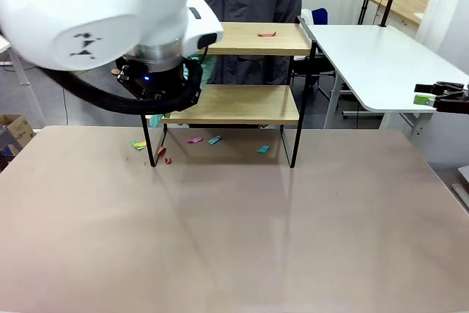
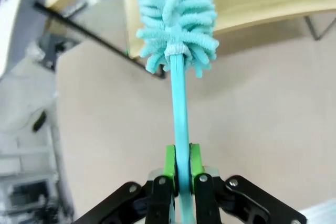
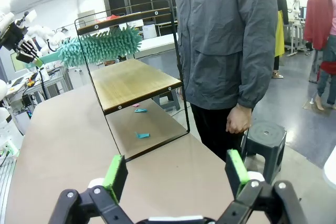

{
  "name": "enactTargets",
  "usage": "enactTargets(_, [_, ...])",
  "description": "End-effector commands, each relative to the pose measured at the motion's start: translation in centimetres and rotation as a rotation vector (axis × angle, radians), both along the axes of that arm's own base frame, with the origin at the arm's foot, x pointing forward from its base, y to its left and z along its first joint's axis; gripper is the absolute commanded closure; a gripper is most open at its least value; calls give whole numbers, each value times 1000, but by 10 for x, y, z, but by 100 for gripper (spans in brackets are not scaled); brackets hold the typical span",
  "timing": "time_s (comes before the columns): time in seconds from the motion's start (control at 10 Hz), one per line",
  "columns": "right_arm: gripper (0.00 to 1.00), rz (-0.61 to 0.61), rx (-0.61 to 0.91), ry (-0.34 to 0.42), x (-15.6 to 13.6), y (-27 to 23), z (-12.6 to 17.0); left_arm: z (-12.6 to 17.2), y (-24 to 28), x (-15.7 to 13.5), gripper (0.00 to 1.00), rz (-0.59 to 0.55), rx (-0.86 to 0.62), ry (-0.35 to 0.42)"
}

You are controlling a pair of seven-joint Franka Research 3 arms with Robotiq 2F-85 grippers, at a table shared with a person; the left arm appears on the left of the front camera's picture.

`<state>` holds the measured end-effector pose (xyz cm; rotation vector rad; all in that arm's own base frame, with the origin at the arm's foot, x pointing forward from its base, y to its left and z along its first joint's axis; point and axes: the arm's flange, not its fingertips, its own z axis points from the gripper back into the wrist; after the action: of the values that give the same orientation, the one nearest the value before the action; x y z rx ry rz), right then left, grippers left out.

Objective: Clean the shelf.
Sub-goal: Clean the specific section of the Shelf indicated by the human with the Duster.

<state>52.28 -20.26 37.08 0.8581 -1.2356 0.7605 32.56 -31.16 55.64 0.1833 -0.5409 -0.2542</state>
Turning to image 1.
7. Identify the blue office chair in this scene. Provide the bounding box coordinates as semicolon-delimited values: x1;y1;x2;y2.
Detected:
291;7;349;118

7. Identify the white desk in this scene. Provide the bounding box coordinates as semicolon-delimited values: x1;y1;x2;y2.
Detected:
0;35;31;87

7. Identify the cardboard box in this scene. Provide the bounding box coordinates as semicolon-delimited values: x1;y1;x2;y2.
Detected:
0;114;37;162

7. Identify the grey metal frame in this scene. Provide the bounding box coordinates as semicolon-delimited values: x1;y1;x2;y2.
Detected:
449;165;469;216

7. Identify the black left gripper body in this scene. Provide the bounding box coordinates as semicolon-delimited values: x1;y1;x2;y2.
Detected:
117;59;199;101

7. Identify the light wooden table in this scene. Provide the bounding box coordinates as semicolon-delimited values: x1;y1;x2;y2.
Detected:
365;0;429;29

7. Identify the two-tier wooden shelf black frame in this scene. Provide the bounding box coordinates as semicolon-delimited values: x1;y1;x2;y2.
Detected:
141;15;319;169

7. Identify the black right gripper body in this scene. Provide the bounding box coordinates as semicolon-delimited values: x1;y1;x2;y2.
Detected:
435;81;469;114

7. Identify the white table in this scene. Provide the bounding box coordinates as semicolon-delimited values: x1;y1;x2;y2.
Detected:
298;15;469;141

